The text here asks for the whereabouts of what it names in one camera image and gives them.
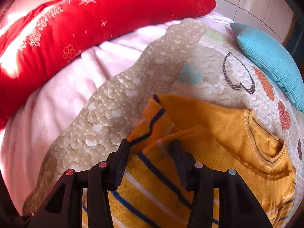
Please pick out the quilted patterned bed cover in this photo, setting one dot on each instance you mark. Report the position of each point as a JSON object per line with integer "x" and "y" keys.
{"x": 106, "y": 104}

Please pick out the yellow striped knit sweater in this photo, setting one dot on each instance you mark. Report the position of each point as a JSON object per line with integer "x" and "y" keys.
{"x": 213, "y": 133}

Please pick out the wooden door frame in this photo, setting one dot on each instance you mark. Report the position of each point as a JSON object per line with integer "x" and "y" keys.
{"x": 289, "y": 33}

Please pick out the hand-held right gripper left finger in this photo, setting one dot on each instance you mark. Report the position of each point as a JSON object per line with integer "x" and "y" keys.
{"x": 120, "y": 169}

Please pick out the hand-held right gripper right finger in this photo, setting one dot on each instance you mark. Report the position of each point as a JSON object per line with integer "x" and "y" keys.
{"x": 182, "y": 168}

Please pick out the glossy white wardrobe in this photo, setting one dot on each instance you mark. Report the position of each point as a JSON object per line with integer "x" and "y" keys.
{"x": 256, "y": 4}

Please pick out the blue knit pillow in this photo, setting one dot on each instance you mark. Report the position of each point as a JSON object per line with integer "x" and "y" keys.
{"x": 273, "y": 61}

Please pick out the red embroidered quilt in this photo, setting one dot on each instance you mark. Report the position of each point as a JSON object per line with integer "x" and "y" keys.
{"x": 95, "y": 26}

